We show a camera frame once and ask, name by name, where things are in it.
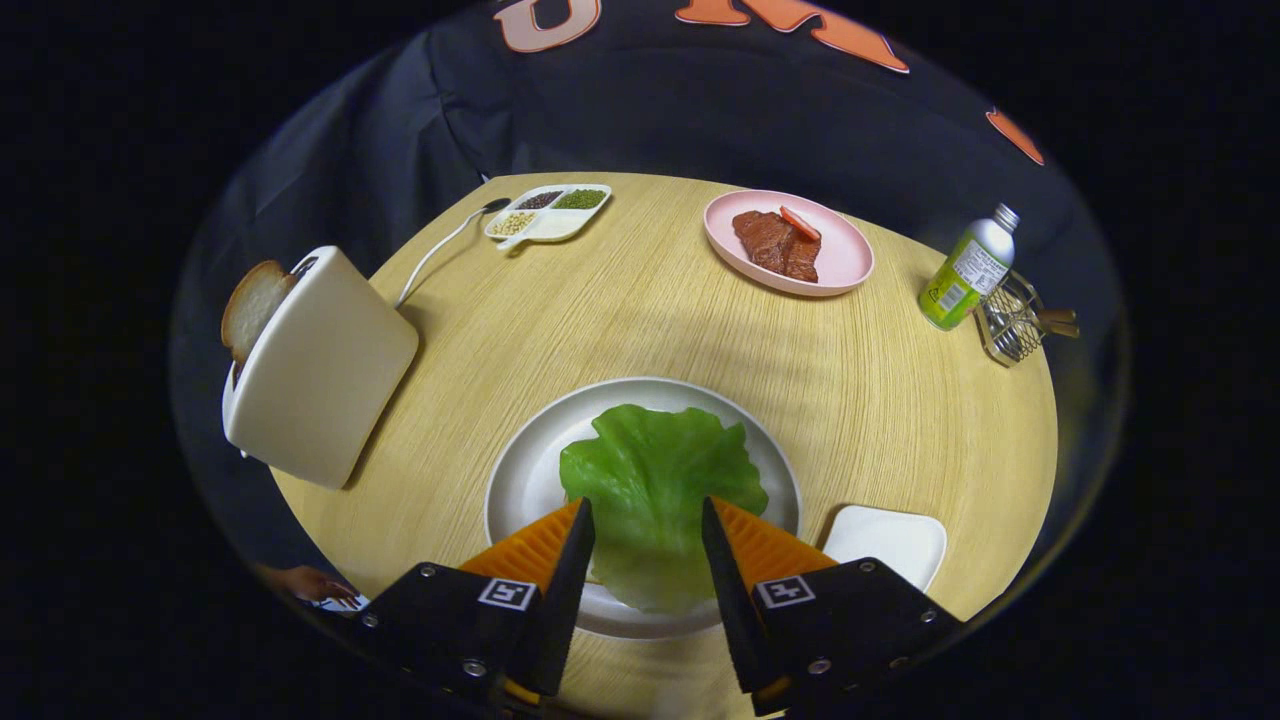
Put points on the red sausage slice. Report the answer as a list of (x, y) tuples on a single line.
[(800, 222)]

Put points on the white toaster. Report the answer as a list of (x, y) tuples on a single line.
[(320, 370)]

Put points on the round white plate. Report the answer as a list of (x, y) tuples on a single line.
[(530, 470)]

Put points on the toasted bread slice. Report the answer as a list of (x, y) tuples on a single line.
[(252, 305)]

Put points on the black backdrop cloth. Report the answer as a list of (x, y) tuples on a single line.
[(700, 120)]

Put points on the white divided dish with seeds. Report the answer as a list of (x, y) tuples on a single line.
[(560, 225)]

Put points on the silver bottle with green label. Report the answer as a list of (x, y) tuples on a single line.
[(965, 275)]

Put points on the pink plate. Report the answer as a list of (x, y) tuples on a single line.
[(850, 255)]

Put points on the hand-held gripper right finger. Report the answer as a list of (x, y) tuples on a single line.
[(730, 600)]

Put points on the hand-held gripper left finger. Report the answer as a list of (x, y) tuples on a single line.
[(560, 600)]

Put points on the green lettuce leaf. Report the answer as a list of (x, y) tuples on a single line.
[(650, 480)]

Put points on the brown meat piece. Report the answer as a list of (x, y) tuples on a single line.
[(770, 245)]

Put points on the white square dish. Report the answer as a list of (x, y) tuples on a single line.
[(890, 540)]

